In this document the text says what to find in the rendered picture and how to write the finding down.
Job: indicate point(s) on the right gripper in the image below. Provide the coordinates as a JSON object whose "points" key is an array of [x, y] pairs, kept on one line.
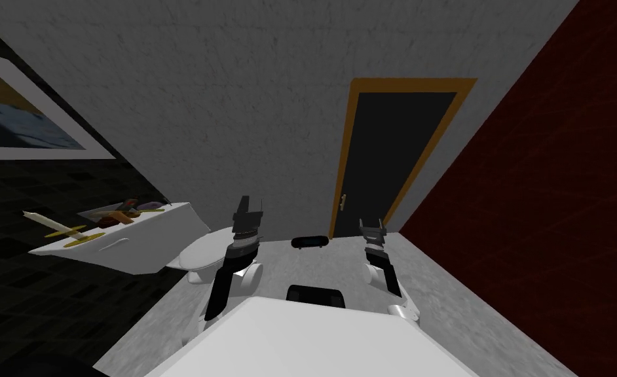
{"points": [[374, 236]]}

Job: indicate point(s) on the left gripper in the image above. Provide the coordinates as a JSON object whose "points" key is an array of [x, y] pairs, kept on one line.
{"points": [[248, 222]]}

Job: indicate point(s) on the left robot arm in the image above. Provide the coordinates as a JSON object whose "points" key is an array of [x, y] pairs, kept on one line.
{"points": [[225, 277]]}

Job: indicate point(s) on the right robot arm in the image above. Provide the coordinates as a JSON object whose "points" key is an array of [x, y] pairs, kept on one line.
{"points": [[387, 275]]}

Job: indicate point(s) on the black door leaf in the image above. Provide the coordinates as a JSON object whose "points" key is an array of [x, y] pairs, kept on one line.
{"points": [[387, 167]]}

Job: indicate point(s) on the black oval object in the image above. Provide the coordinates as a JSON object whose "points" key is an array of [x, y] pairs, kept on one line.
{"points": [[310, 242]]}

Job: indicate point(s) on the white toilet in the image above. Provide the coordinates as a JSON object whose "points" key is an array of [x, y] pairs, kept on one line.
{"points": [[206, 254]]}

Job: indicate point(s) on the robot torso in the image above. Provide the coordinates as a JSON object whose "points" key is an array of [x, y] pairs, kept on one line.
{"points": [[314, 340]]}

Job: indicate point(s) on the white framed wall picture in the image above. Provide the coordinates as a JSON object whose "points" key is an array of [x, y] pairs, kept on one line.
{"points": [[20, 120]]}

